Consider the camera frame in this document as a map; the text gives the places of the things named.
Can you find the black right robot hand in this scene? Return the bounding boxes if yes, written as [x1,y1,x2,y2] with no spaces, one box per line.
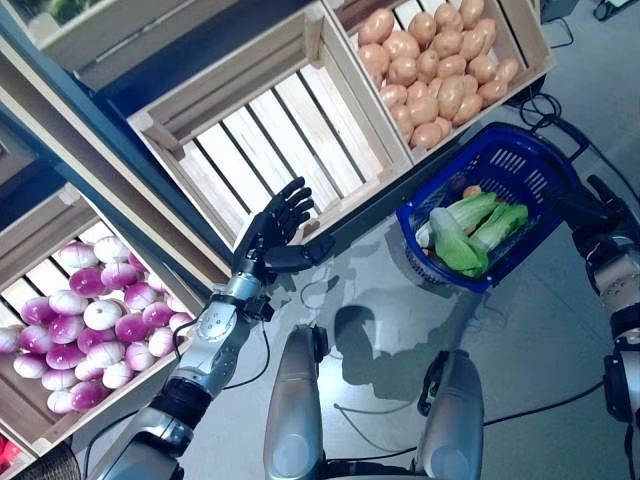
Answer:
[545,173,630,242]

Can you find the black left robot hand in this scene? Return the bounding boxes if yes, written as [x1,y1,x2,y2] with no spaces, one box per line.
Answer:
[232,176,336,274]

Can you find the toy napa cabbage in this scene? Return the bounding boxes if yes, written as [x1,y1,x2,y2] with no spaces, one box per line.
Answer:
[415,192,500,246]
[430,219,490,279]
[468,202,530,254]

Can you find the blue plastic shopping basket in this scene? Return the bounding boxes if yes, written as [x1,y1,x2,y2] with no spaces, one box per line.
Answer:
[395,122,590,294]

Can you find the wood and black display stand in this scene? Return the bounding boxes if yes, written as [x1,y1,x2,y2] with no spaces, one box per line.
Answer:
[0,0,416,480]

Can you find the silver left robot leg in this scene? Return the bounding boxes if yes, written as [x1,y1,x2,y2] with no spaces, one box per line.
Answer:
[263,323,329,480]

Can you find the brown toy potato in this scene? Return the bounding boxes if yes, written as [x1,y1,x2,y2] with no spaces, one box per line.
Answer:
[387,55,419,87]
[407,94,440,126]
[417,48,441,84]
[459,28,486,61]
[382,30,421,61]
[357,8,396,46]
[408,12,437,49]
[452,93,484,126]
[430,29,464,59]
[357,43,391,76]
[459,0,485,29]
[410,122,444,150]
[433,3,464,32]
[467,53,499,84]
[494,57,521,84]
[437,74,466,119]

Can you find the mostly white onion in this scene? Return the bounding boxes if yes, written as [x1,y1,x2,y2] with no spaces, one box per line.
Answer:
[82,299,124,331]

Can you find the wide wooden slat crate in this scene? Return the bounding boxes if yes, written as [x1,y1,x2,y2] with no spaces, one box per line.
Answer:
[8,0,322,92]

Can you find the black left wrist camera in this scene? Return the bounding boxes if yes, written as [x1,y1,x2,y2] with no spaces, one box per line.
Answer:
[244,294,275,322]

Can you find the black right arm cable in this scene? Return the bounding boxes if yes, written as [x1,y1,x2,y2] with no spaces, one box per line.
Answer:
[480,380,607,427]

